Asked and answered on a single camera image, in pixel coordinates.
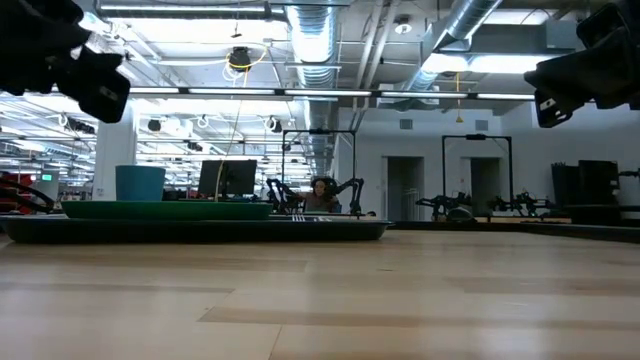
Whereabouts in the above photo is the white building pillar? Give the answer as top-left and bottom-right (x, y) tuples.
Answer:
(91, 102), (138, 202)

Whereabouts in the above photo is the green plastic plate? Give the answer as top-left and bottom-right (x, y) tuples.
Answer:
(60, 200), (274, 222)

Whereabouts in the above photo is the black computer monitor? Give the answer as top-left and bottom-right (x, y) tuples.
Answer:
(197, 159), (258, 197)

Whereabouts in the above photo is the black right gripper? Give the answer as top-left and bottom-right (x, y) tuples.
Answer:
(523, 0), (640, 129)

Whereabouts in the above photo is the person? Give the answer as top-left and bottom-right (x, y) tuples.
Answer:
(302, 176), (343, 215)

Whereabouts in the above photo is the blue plastic cup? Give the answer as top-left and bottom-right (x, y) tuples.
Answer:
(115, 164), (167, 203)

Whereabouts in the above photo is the black equipment cabinet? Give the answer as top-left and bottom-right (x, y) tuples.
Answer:
(550, 159), (621, 207)

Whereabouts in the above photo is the black metal frame stand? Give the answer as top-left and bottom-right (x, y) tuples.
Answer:
(441, 133), (514, 204)
(281, 128), (357, 214)

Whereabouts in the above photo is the red shelving unit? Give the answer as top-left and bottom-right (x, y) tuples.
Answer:
(0, 171), (35, 215)

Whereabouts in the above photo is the dark green tray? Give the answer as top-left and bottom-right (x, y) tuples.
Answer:
(0, 214), (395, 245)

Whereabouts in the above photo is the black ceiling camera pod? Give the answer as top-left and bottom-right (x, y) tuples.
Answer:
(227, 45), (253, 74)

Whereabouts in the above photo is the yellow hanging cable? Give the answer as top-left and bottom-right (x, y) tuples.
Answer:
(213, 67), (251, 202)

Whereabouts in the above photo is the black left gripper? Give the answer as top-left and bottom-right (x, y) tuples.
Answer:
(0, 0), (132, 125)

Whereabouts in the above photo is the silver ceiling air duct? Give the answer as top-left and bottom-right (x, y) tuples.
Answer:
(283, 0), (341, 182)

